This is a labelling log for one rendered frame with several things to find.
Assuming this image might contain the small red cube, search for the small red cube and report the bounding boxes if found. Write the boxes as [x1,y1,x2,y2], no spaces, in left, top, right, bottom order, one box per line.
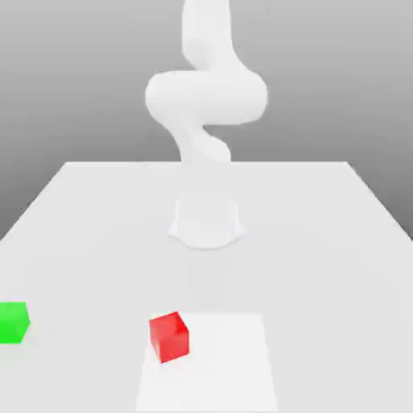
[148,311,190,365]

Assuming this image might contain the small green cube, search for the small green cube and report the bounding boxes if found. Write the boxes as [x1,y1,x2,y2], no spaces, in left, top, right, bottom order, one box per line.
[0,301,31,345]

